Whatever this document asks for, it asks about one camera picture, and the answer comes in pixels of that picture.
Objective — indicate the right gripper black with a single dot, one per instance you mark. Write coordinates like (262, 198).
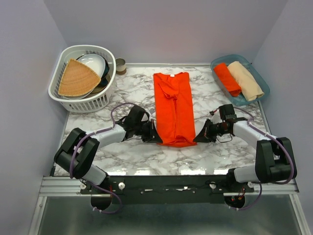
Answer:
(205, 134)

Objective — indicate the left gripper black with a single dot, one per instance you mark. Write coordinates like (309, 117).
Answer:
(152, 136)

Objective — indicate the orange t shirt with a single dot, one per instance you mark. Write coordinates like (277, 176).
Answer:
(174, 109)
(224, 75)

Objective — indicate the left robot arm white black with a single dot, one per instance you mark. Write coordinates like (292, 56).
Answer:
(78, 150)

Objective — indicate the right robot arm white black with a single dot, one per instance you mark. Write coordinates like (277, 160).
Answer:
(274, 159)

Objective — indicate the white plastic basket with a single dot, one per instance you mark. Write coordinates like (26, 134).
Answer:
(91, 102)

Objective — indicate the rolled beige t shirt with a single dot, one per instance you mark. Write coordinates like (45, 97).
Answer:
(250, 88)

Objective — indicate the blue transparent plastic bin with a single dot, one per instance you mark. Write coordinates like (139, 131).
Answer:
(239, 100)

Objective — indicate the rolled orange t shirt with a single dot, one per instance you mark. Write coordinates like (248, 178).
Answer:
(224, 75)

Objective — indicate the dark dish in basket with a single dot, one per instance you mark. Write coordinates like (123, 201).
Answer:
(104, 82)

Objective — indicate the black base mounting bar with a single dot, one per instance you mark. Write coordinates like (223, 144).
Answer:
(174, 189)

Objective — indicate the white bowl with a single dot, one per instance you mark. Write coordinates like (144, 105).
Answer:
(94, 62)

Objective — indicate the woven wicker fan tray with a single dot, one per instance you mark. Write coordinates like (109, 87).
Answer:
(77, 79)

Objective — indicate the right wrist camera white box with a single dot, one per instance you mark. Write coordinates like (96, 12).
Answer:
(216, 118)

